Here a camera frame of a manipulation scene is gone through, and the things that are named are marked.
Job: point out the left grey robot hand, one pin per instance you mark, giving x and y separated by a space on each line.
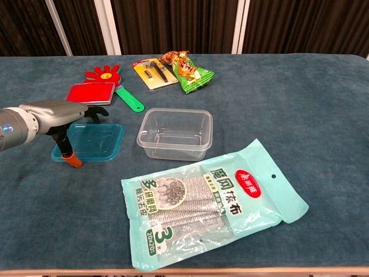
57 114

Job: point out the blue translucent plastic lid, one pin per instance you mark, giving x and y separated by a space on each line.
95 141

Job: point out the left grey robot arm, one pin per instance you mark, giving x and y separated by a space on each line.
14 128

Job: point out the clear plastic container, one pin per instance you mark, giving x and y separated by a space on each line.
176 135

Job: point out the red ink pad case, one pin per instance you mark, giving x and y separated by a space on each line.
90 92

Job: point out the yellow razor blister pack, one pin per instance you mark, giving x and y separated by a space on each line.
157 73

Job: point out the green orange snack bag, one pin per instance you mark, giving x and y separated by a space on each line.
190 75

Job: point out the teal cleaning cloth package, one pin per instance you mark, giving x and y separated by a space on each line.
201 207

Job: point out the teal velvet tablecloth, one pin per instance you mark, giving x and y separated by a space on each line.
288 115

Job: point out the white partition post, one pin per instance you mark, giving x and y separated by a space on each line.
240 29
59 29
108 29

